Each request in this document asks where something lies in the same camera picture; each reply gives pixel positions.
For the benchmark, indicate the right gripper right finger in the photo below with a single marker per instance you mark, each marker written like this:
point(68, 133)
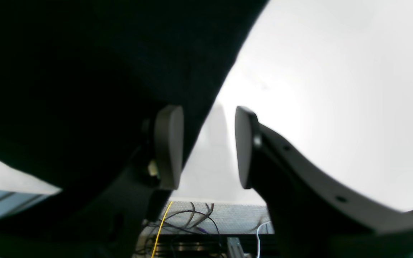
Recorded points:
point(314, 215)

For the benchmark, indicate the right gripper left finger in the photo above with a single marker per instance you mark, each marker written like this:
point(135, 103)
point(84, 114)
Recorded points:
point(153, 172)

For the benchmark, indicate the black T-shirt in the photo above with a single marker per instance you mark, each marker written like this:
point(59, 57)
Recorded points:
point(81, 83)

